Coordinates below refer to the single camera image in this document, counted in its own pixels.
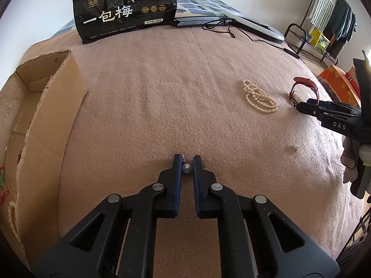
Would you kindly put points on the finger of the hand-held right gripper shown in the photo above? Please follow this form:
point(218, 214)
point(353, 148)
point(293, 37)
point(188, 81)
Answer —
point(317, 102)
point(333, 118)

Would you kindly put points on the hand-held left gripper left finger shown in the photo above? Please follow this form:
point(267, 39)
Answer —
point(178, 197)

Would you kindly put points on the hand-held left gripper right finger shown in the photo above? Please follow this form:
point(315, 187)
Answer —
point(197, 197)

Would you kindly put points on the cardboard box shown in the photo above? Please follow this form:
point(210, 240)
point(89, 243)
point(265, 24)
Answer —
point(49, 127)

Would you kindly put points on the person's right hand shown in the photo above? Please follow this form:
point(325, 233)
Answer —
point(349, 153)

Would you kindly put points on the orange box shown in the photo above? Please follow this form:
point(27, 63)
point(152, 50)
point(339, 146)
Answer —
point(336, 78)

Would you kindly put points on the long red box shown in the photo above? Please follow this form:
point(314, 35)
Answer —
point(352, 84)

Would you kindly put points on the green box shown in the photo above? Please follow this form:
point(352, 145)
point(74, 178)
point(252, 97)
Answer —
point(322, 43)

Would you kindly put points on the small potted plant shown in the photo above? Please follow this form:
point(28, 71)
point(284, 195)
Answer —
point(308, 37)

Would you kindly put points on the yellow box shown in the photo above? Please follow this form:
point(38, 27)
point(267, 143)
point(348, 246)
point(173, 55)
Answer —
point(314, 33)

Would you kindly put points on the black metal clothes rack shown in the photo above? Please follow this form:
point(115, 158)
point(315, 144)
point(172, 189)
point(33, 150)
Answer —
point(294, 24)

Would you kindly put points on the dark blue hanging garment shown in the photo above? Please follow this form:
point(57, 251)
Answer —
point(349, 26)

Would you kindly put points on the dark green hanging jacket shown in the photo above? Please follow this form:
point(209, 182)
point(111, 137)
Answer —
point(339, 17)

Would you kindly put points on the teal hanging cloth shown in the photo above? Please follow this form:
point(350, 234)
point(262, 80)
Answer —
point(354, 21)

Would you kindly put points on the striped hanging towel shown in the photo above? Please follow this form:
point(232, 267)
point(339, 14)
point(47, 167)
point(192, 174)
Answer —
point(323, 3)

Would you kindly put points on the black folded tripod stand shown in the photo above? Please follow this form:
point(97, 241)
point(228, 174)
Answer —
point(197, 20)

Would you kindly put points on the black snack bag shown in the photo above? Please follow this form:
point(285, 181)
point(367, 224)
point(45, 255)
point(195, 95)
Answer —
point(124, 14)

